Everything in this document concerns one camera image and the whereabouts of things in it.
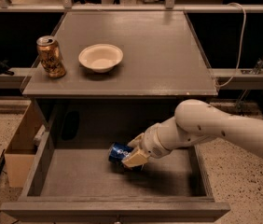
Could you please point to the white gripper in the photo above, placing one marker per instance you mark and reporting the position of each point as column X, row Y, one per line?
column 150, row 144

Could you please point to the blue pepsi can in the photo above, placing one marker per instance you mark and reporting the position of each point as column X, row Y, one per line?
column 118, row 152

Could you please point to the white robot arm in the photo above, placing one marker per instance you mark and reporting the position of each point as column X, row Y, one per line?
column 195, row 122

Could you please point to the grey open top drawer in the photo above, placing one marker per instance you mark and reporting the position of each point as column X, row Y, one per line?
column 74, row 181

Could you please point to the gold beverage can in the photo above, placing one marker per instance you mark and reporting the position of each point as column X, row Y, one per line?
column 50, row 56

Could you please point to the grey cabinet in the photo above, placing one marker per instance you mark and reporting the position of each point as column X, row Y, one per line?
column 161, row 65

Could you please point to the white paper bowl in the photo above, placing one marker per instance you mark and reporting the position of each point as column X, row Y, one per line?
column 100, row 58

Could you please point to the cardboard box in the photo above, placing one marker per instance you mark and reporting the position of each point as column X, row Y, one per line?
column 21, row 150

